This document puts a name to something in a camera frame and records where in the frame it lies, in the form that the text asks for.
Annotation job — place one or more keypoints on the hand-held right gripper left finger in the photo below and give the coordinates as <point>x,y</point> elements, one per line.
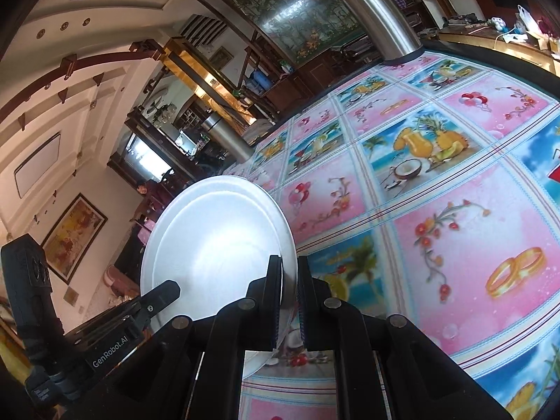
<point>275,310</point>

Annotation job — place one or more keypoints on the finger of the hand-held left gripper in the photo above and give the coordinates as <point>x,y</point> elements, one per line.
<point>159,299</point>

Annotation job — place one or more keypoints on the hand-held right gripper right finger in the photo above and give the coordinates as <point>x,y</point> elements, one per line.
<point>302,310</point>

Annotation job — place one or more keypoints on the white foam plate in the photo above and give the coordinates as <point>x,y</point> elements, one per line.
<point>218,245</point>

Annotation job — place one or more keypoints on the grey cushion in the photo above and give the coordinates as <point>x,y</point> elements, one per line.
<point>258,135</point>

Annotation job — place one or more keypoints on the small steel thermos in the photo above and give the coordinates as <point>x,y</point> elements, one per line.
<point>227,135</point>

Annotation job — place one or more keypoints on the ceiling chandelier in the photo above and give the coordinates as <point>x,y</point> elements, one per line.
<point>161,109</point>

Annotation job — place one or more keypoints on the dark wooden cabinet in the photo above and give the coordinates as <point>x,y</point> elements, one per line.
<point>302,83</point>

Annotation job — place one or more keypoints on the gold pillar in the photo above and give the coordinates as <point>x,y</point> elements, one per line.
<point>197,74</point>

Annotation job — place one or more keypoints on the blue water jug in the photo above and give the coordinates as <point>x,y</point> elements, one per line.
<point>257,82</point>

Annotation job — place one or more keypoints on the small framed picture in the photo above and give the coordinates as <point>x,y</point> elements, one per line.
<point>222,57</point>

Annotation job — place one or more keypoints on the glass bamboo mural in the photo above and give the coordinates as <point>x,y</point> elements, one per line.
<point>297,13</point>

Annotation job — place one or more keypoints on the large steel thermos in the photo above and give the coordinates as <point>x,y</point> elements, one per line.
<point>376,13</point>

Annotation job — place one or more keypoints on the wooden sideboard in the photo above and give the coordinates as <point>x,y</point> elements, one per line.
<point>481,41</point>

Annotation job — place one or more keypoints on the white plush toy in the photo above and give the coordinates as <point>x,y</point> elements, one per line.
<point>497,22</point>

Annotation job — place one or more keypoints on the white plastic bag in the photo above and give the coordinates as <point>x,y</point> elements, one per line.
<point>525,19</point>

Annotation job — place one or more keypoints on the dark red cloth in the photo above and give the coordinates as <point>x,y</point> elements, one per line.
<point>547,26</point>

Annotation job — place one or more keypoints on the framed wall painting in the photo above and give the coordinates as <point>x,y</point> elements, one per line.
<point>72,238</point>

